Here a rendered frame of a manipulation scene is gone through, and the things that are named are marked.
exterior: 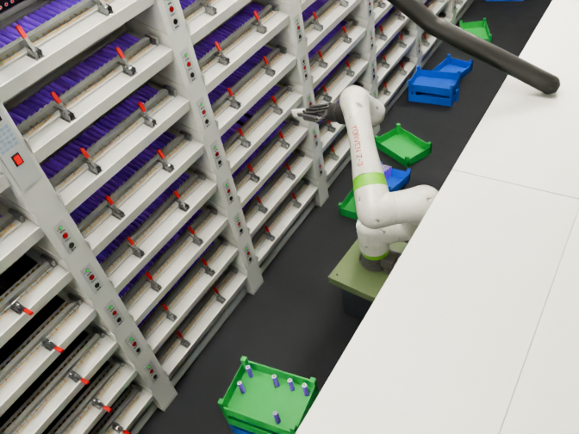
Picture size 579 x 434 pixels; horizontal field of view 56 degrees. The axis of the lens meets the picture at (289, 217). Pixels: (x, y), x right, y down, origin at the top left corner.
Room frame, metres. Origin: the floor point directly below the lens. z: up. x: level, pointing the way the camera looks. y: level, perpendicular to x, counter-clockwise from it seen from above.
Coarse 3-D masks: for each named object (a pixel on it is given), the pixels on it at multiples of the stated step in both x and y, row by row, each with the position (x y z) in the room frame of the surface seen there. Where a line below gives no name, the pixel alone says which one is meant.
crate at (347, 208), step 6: (348, 198) 2.31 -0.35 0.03; (354, 198) 2.33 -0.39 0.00; (342, 204) 2.23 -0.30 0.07; (348, 204) 2.29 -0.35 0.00; (354, 204) 2.28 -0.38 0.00; (342, 210) 2.21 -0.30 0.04; (348, 210) 2.19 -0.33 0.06; (354, 210) 2.23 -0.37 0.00; (348, 216) 2.19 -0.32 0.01; (354, 216) 2.16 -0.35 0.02
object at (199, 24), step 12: (180, 0) 2.06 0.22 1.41; (192, 0) 2.05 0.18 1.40; (204, 0) 2.05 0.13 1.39; (216, 0) 2.07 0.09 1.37; (228, 0) 2.08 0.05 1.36; (240, 0) 2.10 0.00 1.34; (192, 12) 1.99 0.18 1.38; (204, 12) 2.00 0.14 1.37; (216, 12) 1.99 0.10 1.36; (228, 12) 2.04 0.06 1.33; (192, 24) 1.93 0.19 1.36; (204, 24) 1.93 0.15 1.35; (216, 24) 1.98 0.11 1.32; (192, 36) 1.87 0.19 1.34
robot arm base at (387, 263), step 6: (360, 252) 1.60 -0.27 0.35; (390, 252) 1.53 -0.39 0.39; (396, 252) 1.52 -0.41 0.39; (360, 258) 1.58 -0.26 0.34; (366, 258) 1.53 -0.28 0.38; (384, 258) 1.51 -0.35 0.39; (390, 258) 1.50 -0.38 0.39; (396, 258) 1.49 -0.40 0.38; (366, 264) 1.53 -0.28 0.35; (372, 264) 1.51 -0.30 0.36; (378, 264) 1.51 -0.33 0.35; (384, 264) 1.49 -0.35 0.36; (390, 264) 1.48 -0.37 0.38; (372, 270) 1.50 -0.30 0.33; (378, 270) 1.50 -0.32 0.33; (390, 270) 1.47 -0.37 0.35
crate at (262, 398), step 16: (240, 368) 1.15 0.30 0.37; (256, 368) 1.15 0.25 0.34; (272, 368) 1.12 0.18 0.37; (256, 384) 1.10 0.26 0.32; (272, 384) 1.08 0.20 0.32; (288, 384) 1.07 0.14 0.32; (224, 400) 1.02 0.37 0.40; (240, 400) 1.04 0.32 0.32; (256, 400) 1.03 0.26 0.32; (272, 400) 1.02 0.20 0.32; (288, 400) 1.00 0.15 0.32; (304, 400) 0.99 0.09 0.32; (240, 416) 0.97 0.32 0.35; (256, 416) 0.97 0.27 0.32; (272, 416) 0.96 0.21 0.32; (288, 416) 0.94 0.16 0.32; (304, 416) 0.92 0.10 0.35; (288, 432) 0.87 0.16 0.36
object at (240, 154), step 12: (276, 84) 2.40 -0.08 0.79; (288, 84) 2.36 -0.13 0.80; (300, 84) 2.32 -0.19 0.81; (288, 96) 2.31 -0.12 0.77; (300, 96) 2.31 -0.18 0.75; (288, 108) 2.22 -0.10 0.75; (276, 120) 2.15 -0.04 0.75; (252, 132) 2.08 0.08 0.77; (264, 132) 2.08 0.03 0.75; (252, 144) 2.00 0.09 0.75; (228, 156) 1.94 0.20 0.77; (240, 156) 1.93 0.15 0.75
